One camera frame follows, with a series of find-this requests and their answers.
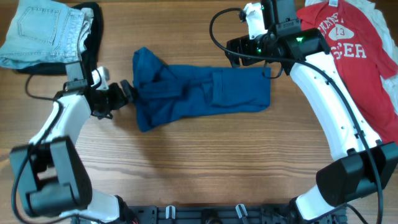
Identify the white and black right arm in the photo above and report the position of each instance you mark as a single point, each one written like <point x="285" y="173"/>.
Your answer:
<point x="362" y="162"/>

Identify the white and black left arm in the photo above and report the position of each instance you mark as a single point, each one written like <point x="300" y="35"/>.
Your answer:
<point x="50" y="180"/>

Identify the red printed t-shirt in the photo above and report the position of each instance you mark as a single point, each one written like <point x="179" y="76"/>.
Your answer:
<point x="360" y="60"/>

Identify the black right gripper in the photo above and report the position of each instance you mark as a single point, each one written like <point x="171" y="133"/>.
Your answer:
<point x="244" y="42"/>

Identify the blue t-shirt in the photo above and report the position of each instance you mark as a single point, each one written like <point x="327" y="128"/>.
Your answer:
<point x="167" y="93"/>

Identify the white garment under red shirt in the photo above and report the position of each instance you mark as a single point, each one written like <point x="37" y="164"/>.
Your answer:
<point x="377" y="19"/>

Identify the folded light blue jeans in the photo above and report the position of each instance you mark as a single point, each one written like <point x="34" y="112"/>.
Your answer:
<point x="44" y="31"/>

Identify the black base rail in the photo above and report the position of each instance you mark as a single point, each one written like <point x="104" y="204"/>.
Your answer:
<point x="240" y="214"/>

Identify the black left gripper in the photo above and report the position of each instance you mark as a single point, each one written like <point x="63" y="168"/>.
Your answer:
<point x="119" y="99"/>

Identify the folded black garment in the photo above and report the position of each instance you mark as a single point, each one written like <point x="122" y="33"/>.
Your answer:
<point x="92" y="44"/>

